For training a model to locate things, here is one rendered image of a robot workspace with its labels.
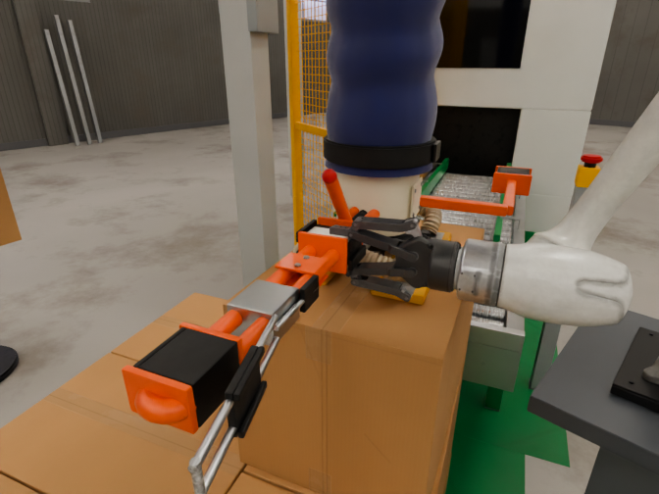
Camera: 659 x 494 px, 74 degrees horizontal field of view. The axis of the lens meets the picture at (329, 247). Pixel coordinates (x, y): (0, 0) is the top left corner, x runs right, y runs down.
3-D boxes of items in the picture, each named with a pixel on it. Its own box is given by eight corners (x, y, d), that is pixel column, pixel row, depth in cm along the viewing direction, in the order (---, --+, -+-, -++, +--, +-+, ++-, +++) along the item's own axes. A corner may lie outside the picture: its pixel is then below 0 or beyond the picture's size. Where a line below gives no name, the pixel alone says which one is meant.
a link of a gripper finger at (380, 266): (420, 258, 67) (421, 267, 68) (352, 260, 72) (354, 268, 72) (414, 269, 64) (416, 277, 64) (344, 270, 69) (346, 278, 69)
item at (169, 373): (188, 359, 48) (182, 321, 46) (246, 376, 45) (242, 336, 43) (129, 411, 41) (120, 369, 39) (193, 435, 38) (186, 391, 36)
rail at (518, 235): (514, 193, 336) (518, 169, 328) (521, 194, 334) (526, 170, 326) (496, 380, 140) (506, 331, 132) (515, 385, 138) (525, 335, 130)
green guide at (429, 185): (434, 167, 352) (435, 156, 348) (447, 169, 348) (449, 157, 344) (377, 234, 216) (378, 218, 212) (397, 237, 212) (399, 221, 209)
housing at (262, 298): (257, 307, 59) (255, 277, 57) (302, 318, 56) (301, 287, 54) (227, 335, 53) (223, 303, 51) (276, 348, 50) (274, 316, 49)
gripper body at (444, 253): (458, 251, 58) (391, 240, 62) (451, 305, 62) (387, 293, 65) (465, 231, 65) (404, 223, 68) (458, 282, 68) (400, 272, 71)
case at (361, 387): (342, 322, 146) (344, 209, 130) (466, 352, 131) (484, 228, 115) (239, 462, 95) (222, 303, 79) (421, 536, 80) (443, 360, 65)
